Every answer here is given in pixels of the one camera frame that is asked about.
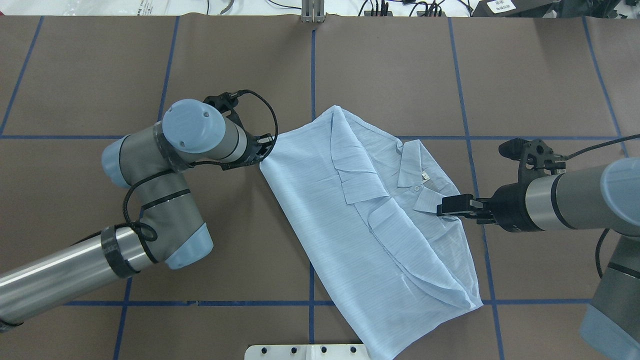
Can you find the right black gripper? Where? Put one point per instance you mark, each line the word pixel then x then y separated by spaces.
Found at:
pixel 508 208

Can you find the white camera mast pedestal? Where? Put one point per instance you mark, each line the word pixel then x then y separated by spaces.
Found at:
pixel 307 352

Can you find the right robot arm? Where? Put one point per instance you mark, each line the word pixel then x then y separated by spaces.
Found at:
pixel 602 197

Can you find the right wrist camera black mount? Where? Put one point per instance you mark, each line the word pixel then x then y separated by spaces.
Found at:
pixel 535 159

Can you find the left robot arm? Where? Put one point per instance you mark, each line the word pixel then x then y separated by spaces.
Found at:
pixel 161 223

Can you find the light blue button-up shirt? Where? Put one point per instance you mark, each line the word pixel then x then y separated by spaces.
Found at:
pixel 363 205

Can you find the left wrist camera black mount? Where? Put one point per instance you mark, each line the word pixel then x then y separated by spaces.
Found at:
pixel 226 103

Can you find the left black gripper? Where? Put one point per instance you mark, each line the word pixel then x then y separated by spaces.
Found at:
pixel 254 146

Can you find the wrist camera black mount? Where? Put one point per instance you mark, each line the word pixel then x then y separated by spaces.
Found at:
pixel 535 159
pixel 226 103

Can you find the aluminium frame post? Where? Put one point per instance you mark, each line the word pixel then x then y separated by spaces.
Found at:
pixel 313 11

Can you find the black box with label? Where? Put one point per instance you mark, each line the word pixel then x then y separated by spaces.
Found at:
pixel 512 8

